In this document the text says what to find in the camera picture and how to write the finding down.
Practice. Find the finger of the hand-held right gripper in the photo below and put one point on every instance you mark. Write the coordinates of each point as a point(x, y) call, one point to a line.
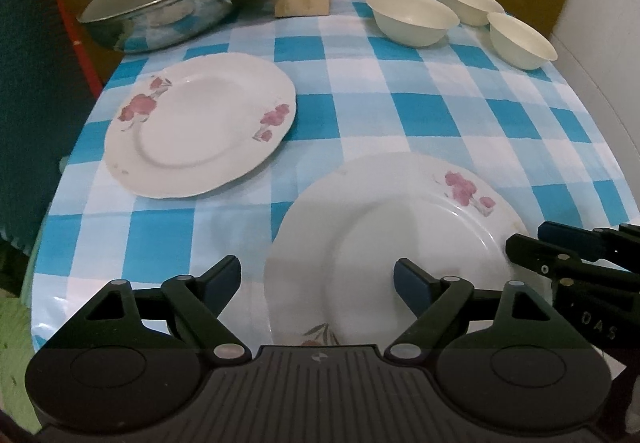
point(530, 253)
point(565, 233)

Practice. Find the teal green cloth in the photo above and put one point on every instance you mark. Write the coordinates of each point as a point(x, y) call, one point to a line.
point(30, 98)

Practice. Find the large cream bowl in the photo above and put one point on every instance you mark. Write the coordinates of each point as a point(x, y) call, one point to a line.
point(410, 20)

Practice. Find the metal pot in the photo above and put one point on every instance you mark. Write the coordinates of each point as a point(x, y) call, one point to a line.
point(165, 28)

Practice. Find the small cream bowl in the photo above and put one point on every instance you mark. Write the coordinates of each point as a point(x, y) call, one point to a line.
point(520, 45)
point(472, 3)

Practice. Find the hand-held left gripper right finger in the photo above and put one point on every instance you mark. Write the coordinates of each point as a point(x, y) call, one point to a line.
point(412, 285)

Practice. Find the blue white checked tablecloth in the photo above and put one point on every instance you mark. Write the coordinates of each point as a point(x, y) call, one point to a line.
point(350, 78)

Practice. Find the red strip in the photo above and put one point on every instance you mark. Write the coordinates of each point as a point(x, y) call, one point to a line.
point(85, 58)

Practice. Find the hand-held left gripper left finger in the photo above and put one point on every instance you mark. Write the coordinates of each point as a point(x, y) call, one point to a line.
point(225, 280)

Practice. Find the white floral plate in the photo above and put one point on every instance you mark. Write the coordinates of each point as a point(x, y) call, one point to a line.
point(375, 223)
point(200, 123)

